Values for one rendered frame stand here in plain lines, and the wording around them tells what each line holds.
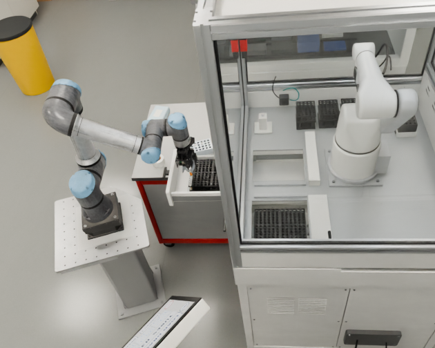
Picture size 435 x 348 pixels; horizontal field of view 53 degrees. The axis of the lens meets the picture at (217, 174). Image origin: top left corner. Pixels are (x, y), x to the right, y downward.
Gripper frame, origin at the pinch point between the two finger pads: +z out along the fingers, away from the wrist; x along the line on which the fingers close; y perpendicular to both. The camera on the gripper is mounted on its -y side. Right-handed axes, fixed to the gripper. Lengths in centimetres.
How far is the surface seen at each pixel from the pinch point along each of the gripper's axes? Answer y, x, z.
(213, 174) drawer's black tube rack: -1.0, 10.5, 4.9
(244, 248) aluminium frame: 51, 32, -15
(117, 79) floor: -201, -123, 100
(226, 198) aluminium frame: 51, 27, -44
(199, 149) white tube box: -28.2, -2.1, 16.2
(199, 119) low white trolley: -57, -7, 20
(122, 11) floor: -338, -157, 104
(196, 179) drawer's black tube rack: 2.4, 2.8, 4.9
